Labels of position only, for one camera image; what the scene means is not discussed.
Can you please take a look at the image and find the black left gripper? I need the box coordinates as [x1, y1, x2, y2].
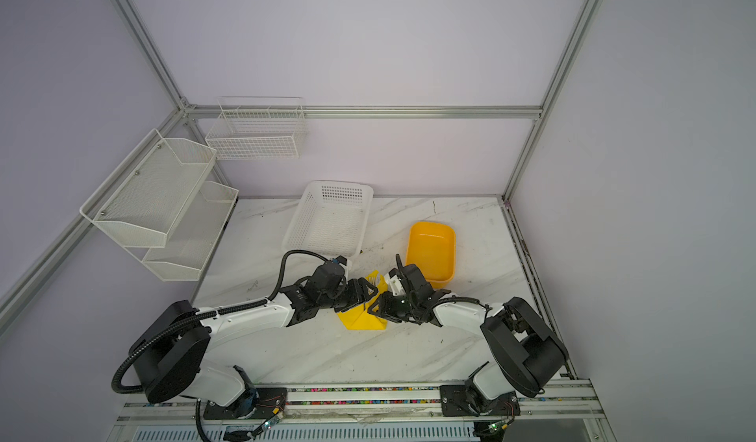
[320, 277, 379, 314]

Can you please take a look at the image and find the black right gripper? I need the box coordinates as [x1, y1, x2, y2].
[365, 292, 417, 321]

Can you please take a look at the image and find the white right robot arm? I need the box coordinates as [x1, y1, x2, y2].
[367, 264, 569, 416]

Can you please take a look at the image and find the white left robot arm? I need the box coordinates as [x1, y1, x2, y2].
[111, 260, 379, 408]

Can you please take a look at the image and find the yellow plastic tray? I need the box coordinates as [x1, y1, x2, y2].
[405, 222, 456, 289]

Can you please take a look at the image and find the white perforated plastic basket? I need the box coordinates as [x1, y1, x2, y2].
[283, 180, 374, 260]

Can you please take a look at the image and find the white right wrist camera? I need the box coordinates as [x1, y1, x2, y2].
[383, 272, 407, 296]

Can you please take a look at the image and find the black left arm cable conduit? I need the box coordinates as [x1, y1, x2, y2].
[110, 249, 332, 396]

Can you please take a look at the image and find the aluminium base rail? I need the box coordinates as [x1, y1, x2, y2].
[108, 379, 615, 441]

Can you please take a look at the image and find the white wire wall basket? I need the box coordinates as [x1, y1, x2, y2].
[205, 97, 308, 161]

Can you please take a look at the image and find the white mesh upper wall shelf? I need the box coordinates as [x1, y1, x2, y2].
[80, 129, 217, 248]

